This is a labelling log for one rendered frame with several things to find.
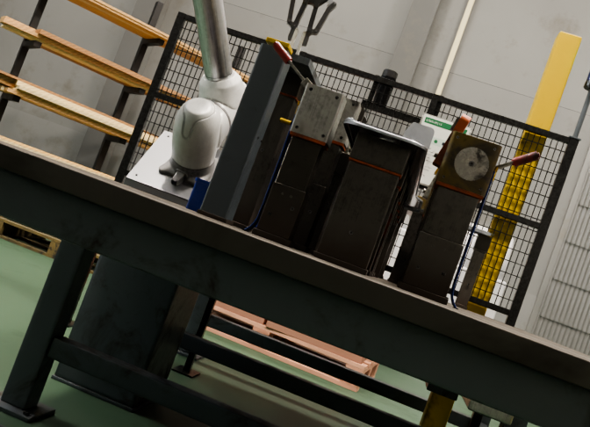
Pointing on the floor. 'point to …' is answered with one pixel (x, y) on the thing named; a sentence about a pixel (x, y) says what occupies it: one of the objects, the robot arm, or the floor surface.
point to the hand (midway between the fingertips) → (296, 43)
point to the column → (128, 327)
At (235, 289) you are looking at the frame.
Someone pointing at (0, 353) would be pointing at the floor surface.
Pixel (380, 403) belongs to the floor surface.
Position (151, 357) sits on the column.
